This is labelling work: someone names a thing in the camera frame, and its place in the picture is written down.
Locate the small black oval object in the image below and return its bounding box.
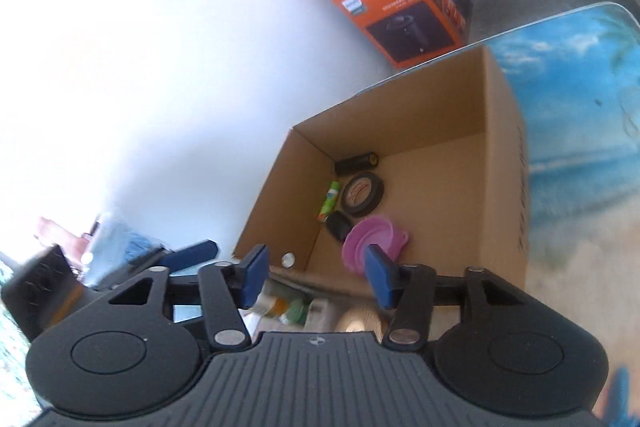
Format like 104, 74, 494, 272
326, 213, 355, 244

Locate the green translucent bottle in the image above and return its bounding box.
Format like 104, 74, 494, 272
281, 299, 309, 326

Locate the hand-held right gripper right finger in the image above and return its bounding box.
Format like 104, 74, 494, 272
364, 244, 532, 350

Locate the gold round jar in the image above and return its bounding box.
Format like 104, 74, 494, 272
335, 307, 389, 334

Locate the brown cardboard box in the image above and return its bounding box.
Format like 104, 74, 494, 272
232, 46, 530, 304

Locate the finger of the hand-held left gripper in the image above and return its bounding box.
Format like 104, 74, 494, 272
159, 238, 220, 274

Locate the white plug charger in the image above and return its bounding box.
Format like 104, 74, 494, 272
306, 299, 337, 331

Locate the black tape roll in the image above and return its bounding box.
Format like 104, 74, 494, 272
341, 173, 386, 216

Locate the purple plastic bowl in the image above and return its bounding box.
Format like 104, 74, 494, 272
342, 215, 414, 276

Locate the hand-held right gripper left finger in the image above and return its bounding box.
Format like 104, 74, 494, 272
107, 243, 271, 350

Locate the black cylinder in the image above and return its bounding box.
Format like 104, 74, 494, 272
334, 152, 379, 176

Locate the pink floral blanket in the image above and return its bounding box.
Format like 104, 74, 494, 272
36, 216, 97, 259

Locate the green glue stick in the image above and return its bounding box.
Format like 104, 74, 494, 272
315, 181, 342, 223

